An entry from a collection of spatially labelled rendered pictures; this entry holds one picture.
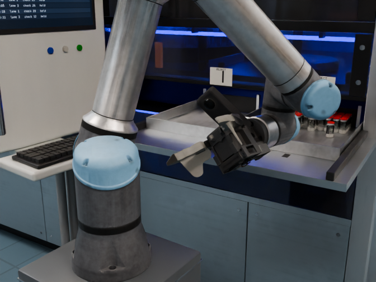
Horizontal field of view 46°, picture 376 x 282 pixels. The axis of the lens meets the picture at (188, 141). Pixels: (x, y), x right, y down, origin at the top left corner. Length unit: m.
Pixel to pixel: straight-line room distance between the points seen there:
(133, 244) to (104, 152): 0.18
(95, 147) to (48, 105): 0.80
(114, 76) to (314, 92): 0.37
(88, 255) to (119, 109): 0.28
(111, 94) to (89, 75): 0.81
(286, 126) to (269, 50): 0.24
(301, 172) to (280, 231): 0.57
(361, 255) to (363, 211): 0.15
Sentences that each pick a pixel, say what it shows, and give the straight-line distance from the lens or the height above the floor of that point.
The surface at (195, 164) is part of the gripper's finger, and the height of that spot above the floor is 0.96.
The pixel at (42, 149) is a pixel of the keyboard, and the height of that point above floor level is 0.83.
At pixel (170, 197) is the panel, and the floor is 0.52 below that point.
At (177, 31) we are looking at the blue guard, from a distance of 1.62.
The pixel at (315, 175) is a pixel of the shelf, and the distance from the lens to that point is 1.08.
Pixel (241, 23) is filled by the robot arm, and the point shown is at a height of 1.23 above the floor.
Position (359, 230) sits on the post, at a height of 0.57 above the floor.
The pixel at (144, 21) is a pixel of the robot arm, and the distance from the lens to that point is 0.87.
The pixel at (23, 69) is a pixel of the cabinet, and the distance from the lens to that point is 1.53.
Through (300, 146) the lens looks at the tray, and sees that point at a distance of 1.20.
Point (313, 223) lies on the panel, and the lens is 1.57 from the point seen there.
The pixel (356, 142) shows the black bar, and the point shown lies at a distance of 1.29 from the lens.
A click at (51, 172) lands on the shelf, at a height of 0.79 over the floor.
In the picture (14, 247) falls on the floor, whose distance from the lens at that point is 2.64.
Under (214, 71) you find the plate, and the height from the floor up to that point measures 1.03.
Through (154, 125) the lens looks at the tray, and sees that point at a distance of 1.40.
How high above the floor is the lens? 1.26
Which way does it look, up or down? 17 degrees down
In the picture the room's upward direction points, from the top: straight up
